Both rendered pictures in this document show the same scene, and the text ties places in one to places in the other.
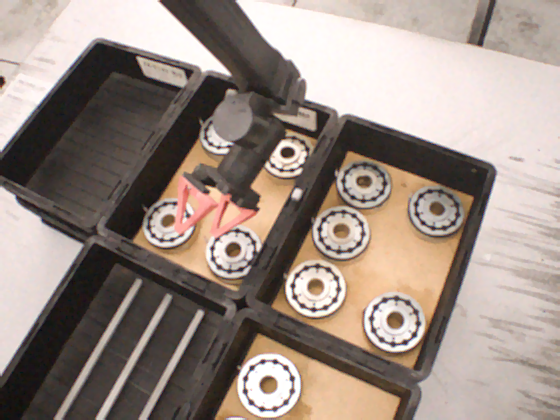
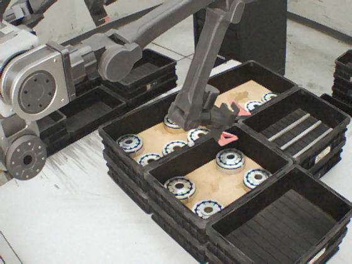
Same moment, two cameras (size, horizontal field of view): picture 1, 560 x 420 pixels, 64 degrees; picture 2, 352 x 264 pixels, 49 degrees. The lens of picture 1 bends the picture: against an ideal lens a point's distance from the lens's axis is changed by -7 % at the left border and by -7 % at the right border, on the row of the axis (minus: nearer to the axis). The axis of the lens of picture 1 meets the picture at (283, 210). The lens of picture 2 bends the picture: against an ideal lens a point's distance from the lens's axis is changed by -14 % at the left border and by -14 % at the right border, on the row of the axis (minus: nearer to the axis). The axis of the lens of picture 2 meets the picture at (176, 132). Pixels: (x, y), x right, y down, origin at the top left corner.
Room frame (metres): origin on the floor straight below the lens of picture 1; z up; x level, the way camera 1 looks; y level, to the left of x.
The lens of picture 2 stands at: (1.48, 0.32, 1.85)
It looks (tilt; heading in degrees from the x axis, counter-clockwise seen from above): 37 degrees down; 200
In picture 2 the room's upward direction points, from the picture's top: 4 degrees counter-clockwise
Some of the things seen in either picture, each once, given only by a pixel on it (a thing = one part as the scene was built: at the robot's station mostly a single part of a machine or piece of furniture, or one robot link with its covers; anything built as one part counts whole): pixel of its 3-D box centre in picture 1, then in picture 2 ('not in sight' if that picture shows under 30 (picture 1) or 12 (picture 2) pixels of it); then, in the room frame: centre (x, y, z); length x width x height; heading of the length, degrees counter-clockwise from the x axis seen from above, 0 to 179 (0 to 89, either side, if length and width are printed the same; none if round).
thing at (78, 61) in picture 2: not in sight; (72, 64); (0.81, -0.15, 1.45); 0.09 x 0.08 x 0.12; 60
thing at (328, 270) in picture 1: (315, 288); (201, 136); (0.25, -0.03, 0.86); 0.10 x 0.10 x 0.01
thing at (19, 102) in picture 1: (12, 123); not in sight; (0.90, 0.69, 0.70); 0.33 x 0.23 x 0.01; 150
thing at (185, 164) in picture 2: (226, 185); (220, 181); (0.47, 0.10, 0.87); 0.40 x 0.30 x 0.11; 145
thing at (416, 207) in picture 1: (436, 210); (129, 143); (0.34, -0.27, 0.86); 0.10 x 0.10 x 0.01
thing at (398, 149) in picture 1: (376, 245); (165, 138); (0.30, -0.15, 0.87); 0.40 x 0.30 x 0.11; 145
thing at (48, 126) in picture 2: not in sight; (36, 153); (0.02, -1.07, 0.37); 0.40 x 0.30 x 0.45; 150
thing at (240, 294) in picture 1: (221, 171); (221, 170); (0.47, 0.10, 0.92); 0.40 x 0.30 x 0.02; 145
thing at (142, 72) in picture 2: not in sight; (140, 95); (-0.68, -0.68, 0.37); 0.40 x 0.30 x 0.45; 150
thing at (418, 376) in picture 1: (379, 233); (165, 127); (0.30, -0.15, 0.92); 0.40 x 0.30 x 0.02; 145
